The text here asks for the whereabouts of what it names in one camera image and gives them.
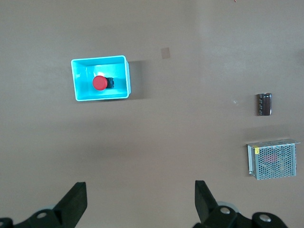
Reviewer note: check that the dark brown cylindrical capacitor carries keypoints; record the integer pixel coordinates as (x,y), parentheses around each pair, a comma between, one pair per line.
(264,104)

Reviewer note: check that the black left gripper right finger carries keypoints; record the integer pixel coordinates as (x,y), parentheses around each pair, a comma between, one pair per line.
(206,204)

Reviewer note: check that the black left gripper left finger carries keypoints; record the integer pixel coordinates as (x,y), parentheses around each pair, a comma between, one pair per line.
(69,204)

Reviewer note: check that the metal mesh power supply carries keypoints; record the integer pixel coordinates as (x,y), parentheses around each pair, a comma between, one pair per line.
(273,161)

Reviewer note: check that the red push button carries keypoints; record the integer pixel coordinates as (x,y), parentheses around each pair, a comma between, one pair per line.
(99,82)

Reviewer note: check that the cyan plastic bin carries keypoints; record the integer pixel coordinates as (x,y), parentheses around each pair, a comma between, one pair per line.
(83,92)

